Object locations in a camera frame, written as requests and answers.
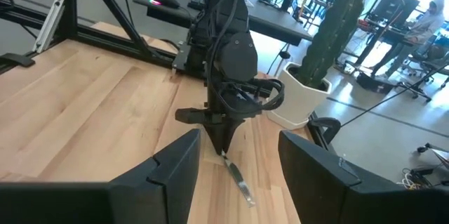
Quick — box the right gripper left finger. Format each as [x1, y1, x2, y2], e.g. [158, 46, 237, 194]
[108, 128, 203, 224]

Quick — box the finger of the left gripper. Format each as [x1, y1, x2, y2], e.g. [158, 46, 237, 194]
[203, 121, 225, 155]
[221, 120, 245, 155]

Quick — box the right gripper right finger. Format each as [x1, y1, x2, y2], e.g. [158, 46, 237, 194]
[279, 131, 396, 224]

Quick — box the silver knife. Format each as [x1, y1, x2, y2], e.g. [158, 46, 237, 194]
[220, 150, 257, 208]

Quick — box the white plant pot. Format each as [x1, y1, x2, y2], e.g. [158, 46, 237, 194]
[267, 61, 333, 131]

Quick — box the black desk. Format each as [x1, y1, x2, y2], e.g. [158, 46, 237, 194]
[132, 0, 314, 46]

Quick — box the black computer mouse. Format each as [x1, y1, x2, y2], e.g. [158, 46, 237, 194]
[149, 0, 180, 9]

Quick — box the green cactus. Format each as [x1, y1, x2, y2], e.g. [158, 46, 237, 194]
[297, 0, 366, 90]

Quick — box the black office chair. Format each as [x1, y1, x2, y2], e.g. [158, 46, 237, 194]
[398, 43, 449, 103]

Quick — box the black monitor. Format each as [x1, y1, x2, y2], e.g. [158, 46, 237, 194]
[371, 0, 421, 30]

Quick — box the person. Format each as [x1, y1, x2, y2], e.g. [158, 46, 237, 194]
[370, 0, 446, 79]

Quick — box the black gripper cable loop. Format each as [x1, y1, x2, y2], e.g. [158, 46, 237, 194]
[241, 77, 286, 116]

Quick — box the white cable bundle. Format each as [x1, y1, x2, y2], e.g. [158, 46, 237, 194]
[397, 167, 424, 190]

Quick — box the black aluminium table frame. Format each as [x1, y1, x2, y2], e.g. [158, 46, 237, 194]
[0, 0, 342, 154]

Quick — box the silver aluminium bracket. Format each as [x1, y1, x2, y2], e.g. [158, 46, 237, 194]
[32, 0, 66, 54]

